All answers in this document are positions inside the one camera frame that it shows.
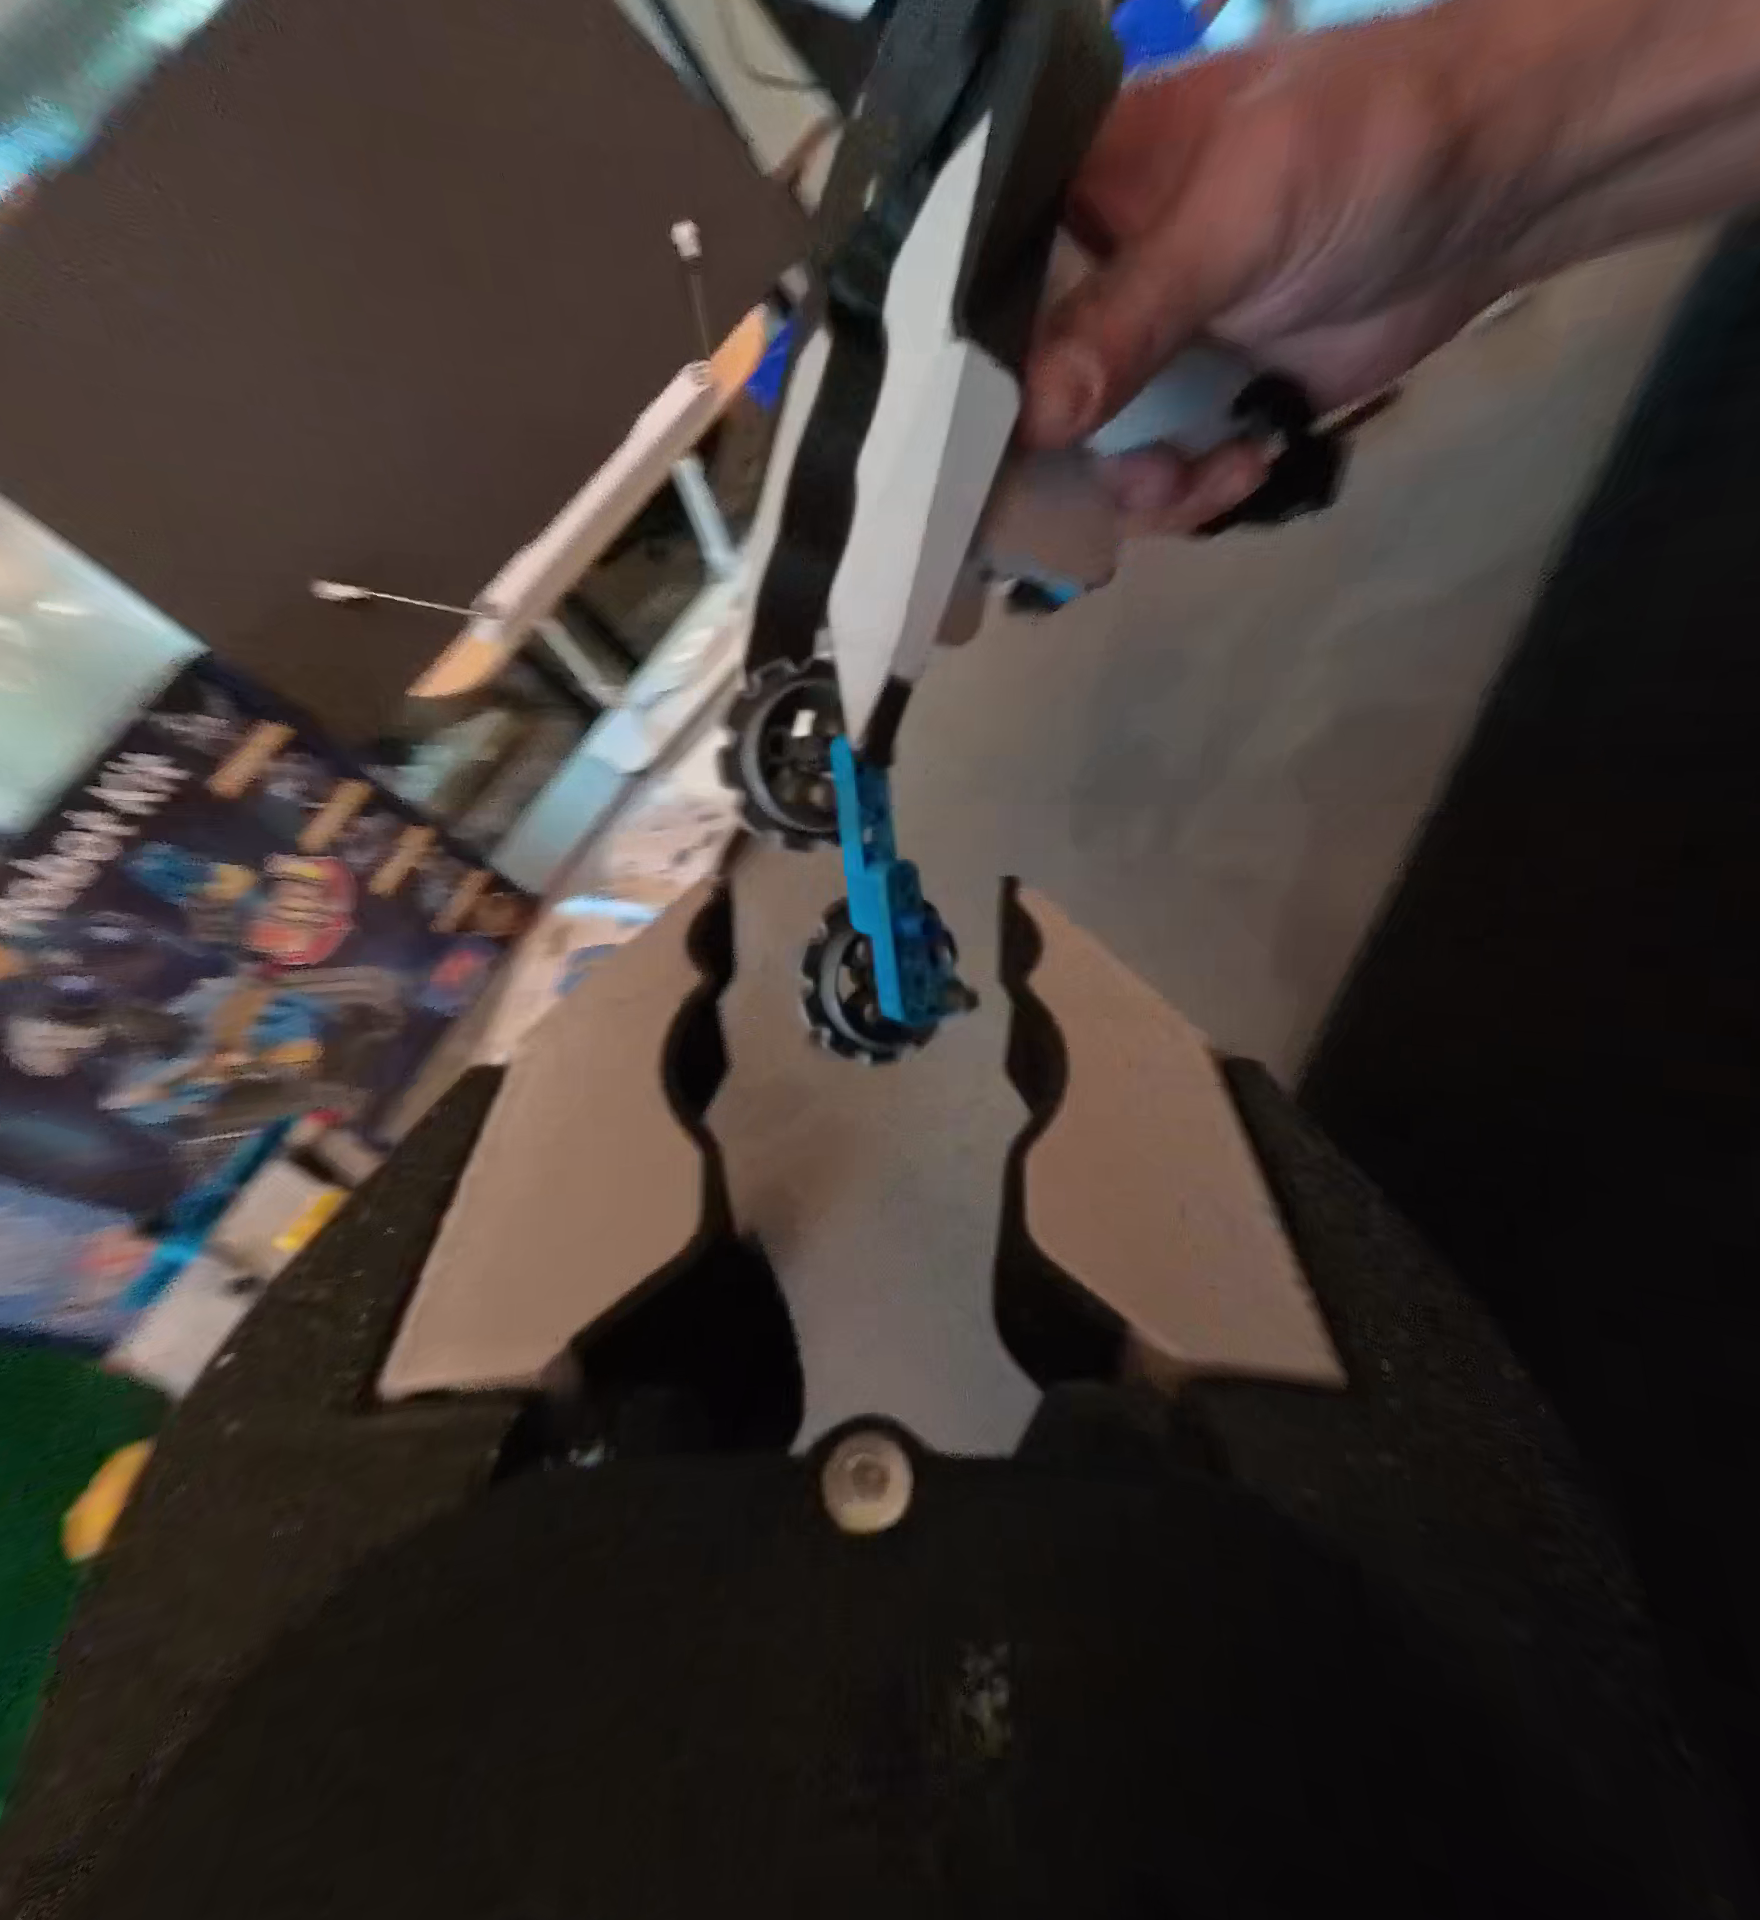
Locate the small black toy wheel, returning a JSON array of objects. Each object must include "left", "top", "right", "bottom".
[{"left": 802, "top": 897, "right": 979, "bottom": 1065}]

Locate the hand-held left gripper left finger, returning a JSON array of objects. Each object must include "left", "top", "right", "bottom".
[{"left": 374, "top": 881, "right": 740, "bottom": 1404}]

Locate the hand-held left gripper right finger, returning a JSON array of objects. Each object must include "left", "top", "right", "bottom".
[{"left": 998, "top": 877, "right": 1346, "bottom": 1389}]

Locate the blue toy building beam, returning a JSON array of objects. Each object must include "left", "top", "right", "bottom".
[{"left": 826, "top": 734, "right": 959, "bottom": 1041}]

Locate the green plastic bin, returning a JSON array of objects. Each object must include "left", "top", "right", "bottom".
[{"left": 0, "top": 1335, "right": 168, "bottom": 1920}]

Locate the large black toy wheel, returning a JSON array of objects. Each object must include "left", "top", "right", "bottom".
[{"left": 730, "top": 659, "right": 858, "bottom": 850}]

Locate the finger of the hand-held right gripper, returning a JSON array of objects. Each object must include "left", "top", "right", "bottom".
[
  {"left": 746, "top": 225, "right": 889, "bottom": 677},
  {"left": 825, "top": 113, "right": 1026, "bottom": 770}
]

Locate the person's right hand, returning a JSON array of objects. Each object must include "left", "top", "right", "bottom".
[{"left": 1018, "top": 26, "right": 1543, "bottom": 524}]

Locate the robot kit cardboard box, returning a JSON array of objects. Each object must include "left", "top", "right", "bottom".
[{"left": 0, "top": 659, "right": 535, "bottom": 1336}]

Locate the blue grey toy robot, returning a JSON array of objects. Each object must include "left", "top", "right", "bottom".
[{"left": 62, "top": 1109, "right": 357, "bottom": 1561}]

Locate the dark divider panel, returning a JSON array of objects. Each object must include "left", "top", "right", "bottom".
[{"left": 0, "top": 0, "right": 823, "bottom": 752}]

